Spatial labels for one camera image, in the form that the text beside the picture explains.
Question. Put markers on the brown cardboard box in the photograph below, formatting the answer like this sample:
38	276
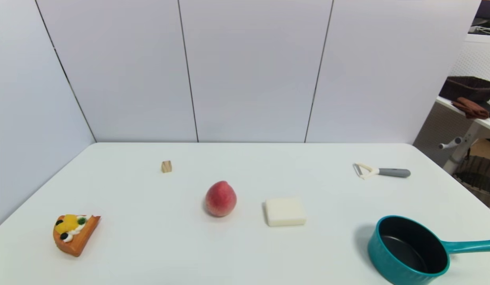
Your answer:
485	149

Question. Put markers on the white rectangular block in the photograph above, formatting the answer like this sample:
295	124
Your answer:
285	212

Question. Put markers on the brown folded cloth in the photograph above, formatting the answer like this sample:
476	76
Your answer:
471	109

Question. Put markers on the white side table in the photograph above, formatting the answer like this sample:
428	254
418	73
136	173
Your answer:
468	134

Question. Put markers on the triangle bread with fruit topping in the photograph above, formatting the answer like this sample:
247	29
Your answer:
79	236

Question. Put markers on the red peach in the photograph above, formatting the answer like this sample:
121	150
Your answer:
220	199

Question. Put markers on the small wooden cube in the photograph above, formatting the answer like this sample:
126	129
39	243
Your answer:
166	167

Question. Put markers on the dark wicker basket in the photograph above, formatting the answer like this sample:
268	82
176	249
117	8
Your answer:
479	174

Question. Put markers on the dark woven basket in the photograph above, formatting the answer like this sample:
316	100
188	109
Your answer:
468	88

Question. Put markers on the teal saucepan with black inside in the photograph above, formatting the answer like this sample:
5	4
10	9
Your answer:
391	257

